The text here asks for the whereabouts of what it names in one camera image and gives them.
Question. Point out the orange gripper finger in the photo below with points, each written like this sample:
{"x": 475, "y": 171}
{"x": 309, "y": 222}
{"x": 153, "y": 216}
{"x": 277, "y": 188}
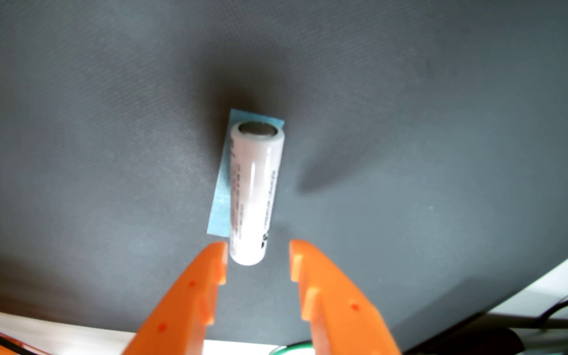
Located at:
{"x": 343, "y": 315}
{"x": 185, "y": 310}

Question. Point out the white cylindrical battery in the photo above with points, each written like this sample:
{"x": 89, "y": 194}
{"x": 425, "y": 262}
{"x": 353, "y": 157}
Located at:
{"x": 257, "y": 197}

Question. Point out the light blue paper patch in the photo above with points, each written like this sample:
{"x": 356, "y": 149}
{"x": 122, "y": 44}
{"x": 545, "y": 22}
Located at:
{"x": 221, "y": 202}

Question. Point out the dark grey table mat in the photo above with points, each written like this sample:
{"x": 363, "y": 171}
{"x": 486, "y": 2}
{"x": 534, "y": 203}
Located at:
{"x": 91, "y": 148}

